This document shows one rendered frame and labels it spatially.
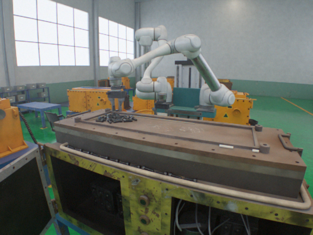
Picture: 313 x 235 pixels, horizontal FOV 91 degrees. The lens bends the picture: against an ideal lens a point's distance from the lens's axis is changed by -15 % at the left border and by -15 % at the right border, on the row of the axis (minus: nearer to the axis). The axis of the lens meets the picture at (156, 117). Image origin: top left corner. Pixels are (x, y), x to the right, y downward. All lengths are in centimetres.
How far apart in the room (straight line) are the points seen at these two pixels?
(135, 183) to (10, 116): 244
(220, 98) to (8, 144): 279
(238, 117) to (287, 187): 266
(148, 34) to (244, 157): 149
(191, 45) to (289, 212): 112
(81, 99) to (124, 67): 378
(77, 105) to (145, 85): 350
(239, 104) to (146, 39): 205
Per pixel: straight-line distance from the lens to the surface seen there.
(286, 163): 73
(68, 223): 160
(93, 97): 453
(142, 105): 744
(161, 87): 165
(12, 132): 305
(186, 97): 203
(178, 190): 73
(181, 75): 209
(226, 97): 164
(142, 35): 188
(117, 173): 85
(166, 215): 84
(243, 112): 333
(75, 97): 501
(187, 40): 138
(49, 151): 123
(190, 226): 98
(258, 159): 71
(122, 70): 112
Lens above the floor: 165
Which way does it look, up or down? 14 degrees down
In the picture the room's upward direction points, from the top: straight up
